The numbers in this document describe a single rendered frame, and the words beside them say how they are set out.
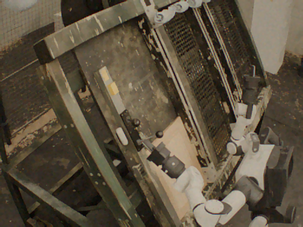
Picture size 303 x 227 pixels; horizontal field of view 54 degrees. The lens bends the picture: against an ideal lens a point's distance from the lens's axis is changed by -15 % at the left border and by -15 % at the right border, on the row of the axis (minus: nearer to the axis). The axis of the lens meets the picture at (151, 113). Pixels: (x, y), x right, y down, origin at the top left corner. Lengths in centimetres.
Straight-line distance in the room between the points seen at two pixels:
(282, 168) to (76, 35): 111
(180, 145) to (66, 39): 93
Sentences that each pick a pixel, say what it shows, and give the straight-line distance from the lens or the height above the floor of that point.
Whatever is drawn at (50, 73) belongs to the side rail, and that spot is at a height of 181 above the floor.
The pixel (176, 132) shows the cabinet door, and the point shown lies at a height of 126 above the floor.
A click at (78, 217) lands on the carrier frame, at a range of 208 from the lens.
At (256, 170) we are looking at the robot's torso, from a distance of 163.
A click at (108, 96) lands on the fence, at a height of 160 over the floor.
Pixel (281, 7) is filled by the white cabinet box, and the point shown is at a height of 123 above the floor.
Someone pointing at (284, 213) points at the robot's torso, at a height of 107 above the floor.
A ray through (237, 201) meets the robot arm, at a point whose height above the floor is 138.
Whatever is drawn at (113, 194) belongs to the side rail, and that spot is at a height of 131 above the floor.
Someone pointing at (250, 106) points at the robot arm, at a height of 146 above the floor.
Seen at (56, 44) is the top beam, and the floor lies 192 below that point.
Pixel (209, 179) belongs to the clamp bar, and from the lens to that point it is 213.
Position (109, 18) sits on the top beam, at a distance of 156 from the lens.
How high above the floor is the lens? 244
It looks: 36 degrees down
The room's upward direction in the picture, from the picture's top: 3 degrees clockwise
